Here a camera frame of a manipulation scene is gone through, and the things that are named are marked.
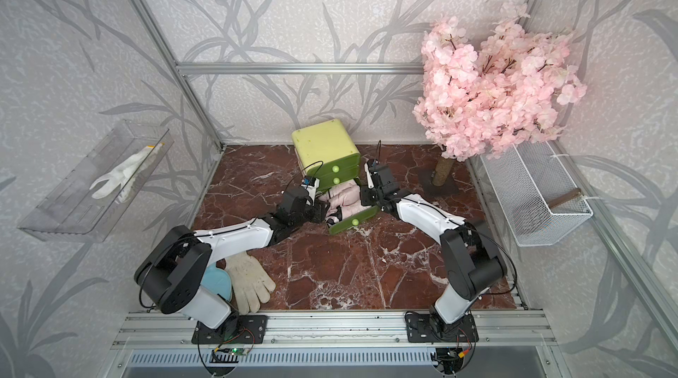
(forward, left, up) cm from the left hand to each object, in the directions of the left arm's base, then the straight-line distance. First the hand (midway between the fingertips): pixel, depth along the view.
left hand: (325, 203), depth 90 cm
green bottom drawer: (-5, -9, -5) cm, 11 cm away
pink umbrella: (-2, -4, -3) cm, 5 cm away
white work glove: (-24, +22, -9) cm, 34 cm away
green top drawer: (+8, -3, +9) cm, 12 cm away
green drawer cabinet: (+12, -1, +12) cm, 17 cm away
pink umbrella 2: (+6, -7, -3) cm, 10 cm away
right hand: (+5, -13, +2) cm, 14 cm away
